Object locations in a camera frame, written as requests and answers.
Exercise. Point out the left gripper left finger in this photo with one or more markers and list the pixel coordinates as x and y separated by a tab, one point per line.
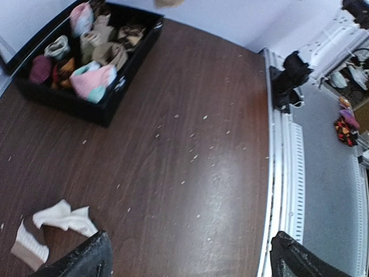
91	258

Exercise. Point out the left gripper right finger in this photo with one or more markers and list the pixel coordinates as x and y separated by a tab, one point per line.
290	258

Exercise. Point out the tan brown ribbed sock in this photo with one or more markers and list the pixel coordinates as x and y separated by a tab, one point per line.
167	3

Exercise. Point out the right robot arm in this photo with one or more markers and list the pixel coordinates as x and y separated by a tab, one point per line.
314	60

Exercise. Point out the colourful sock pile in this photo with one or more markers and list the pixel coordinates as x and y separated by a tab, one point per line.
346	126

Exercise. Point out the pink mint rolled sock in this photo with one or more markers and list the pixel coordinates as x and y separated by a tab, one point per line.
90	82

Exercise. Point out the orange sock piece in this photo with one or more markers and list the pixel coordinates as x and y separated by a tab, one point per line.
61	74

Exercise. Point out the dark red rolled sock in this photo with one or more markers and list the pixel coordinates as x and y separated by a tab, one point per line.
41	69

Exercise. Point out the tan rolled sock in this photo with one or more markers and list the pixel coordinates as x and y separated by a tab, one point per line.
110	53

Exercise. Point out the beige rolled sock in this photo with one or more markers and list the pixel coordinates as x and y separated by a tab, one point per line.
100	33

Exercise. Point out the cream brown rolled sock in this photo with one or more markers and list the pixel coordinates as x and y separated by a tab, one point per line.
58	49

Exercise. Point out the brown diamond rolled sock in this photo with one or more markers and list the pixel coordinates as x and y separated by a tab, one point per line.
129	36

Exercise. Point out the pink white rolled sock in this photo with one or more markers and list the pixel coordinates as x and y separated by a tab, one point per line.
81	19

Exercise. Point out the front aluminium rail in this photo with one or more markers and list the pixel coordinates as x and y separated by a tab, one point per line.
317	186

